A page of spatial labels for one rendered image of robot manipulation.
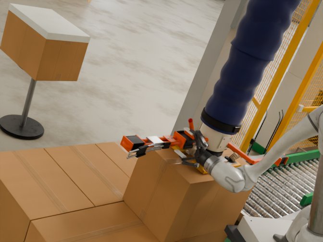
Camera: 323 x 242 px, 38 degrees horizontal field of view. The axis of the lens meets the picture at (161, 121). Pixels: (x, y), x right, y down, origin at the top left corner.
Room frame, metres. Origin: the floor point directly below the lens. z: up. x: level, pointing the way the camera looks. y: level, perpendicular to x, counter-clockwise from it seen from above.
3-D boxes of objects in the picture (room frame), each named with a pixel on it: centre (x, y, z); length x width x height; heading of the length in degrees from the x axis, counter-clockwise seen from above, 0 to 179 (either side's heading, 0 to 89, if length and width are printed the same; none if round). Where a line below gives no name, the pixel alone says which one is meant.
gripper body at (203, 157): (2.10, -0.26, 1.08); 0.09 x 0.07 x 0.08; 51
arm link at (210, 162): (2.05, -0.31, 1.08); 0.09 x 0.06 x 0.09; 141
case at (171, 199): (2.40, -0.30, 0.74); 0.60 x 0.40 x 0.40; 137
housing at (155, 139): (2.05, -0.01, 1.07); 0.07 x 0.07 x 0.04; 51
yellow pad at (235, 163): (2.35, -0.37, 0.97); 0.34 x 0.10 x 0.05; 141
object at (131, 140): (1.95, 0.08, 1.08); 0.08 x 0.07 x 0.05; 141
